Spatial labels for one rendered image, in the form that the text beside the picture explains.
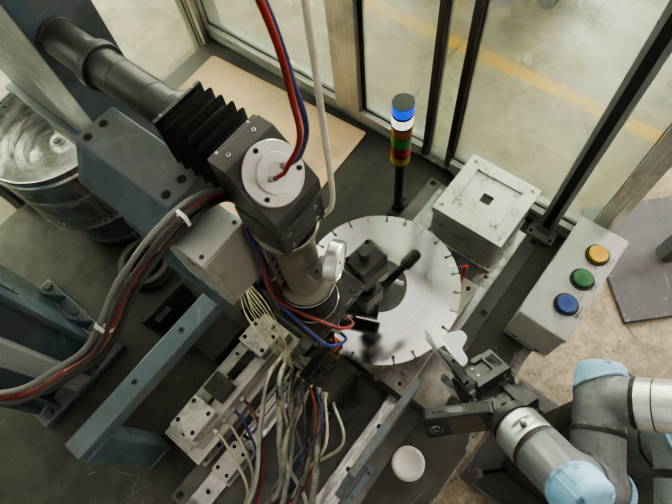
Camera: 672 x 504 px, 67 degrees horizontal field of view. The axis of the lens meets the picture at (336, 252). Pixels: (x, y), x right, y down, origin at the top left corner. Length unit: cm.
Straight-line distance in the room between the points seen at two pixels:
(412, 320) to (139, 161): 65
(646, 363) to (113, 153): 197
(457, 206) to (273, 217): 81
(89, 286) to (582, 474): 120
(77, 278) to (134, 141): 96
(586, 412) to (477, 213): 53
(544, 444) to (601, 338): 142
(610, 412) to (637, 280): 145
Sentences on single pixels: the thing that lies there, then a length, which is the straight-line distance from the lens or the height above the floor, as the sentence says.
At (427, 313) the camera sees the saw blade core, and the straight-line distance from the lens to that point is 104.
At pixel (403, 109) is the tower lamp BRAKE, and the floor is 116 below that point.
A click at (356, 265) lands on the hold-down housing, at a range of 74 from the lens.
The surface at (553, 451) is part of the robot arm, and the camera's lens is 77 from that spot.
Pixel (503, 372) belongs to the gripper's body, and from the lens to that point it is 86.
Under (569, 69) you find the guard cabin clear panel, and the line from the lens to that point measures 107.
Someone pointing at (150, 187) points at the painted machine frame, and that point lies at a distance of 54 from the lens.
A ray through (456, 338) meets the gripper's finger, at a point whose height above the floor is 108.
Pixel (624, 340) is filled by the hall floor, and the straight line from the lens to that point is 220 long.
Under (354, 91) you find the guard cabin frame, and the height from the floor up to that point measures 87.
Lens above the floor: 193
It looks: 64 degrees down
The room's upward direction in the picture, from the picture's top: 11 degrees counter-clockwise
